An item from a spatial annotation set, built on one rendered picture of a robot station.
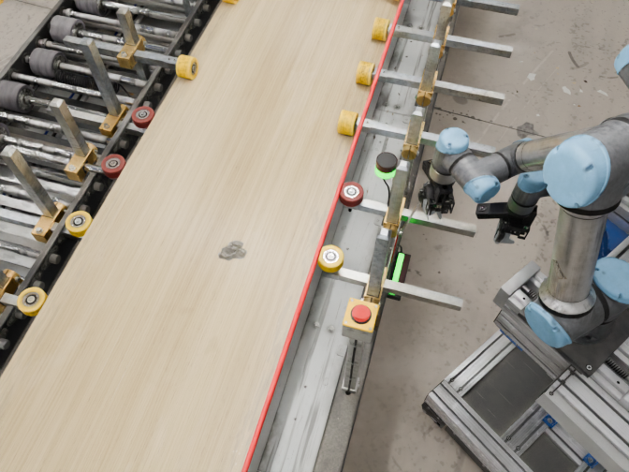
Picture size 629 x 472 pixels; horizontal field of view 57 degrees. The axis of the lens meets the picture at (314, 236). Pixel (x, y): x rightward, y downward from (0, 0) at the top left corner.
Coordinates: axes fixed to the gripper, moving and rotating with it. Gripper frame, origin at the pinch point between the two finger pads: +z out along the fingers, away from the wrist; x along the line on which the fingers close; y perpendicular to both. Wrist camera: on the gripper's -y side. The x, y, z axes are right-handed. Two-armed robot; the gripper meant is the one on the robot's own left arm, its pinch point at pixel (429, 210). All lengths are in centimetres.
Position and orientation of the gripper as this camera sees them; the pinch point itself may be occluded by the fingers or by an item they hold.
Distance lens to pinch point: 175.8
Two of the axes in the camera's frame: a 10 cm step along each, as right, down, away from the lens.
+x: 10.0, -0.6, 0.3
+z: 0.1, 5.2, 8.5
